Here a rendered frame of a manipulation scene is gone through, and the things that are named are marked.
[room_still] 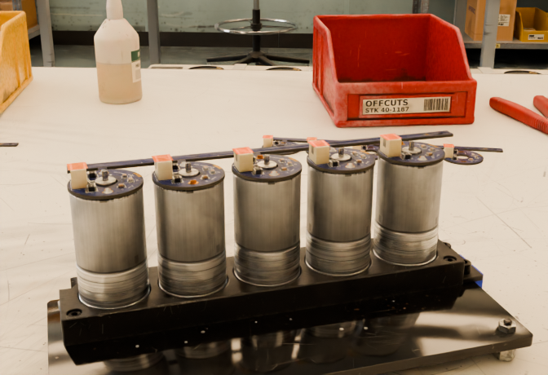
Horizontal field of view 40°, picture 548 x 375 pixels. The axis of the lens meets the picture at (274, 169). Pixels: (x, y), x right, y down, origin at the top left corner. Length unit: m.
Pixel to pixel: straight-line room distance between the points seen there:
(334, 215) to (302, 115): 0.29
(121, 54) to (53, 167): 0.15
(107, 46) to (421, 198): 0.35
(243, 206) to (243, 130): 0.26
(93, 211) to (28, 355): 0.06
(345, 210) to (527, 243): 0.12
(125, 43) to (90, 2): 4.30
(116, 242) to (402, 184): 0.10
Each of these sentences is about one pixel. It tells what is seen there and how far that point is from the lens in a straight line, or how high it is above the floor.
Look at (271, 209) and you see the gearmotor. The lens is 0.26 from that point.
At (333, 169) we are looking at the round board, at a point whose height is 0.81.
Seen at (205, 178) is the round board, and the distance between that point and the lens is 0.26.
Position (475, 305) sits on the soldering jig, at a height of 0.76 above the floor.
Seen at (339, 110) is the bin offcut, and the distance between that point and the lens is 0.52.
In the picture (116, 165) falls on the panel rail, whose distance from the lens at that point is 0.27.
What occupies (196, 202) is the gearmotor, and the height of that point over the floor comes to 0.81.
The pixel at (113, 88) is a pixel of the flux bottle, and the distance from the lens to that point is 0.59.
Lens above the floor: 0.90
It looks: 20 degrees down
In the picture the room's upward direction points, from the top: straight up
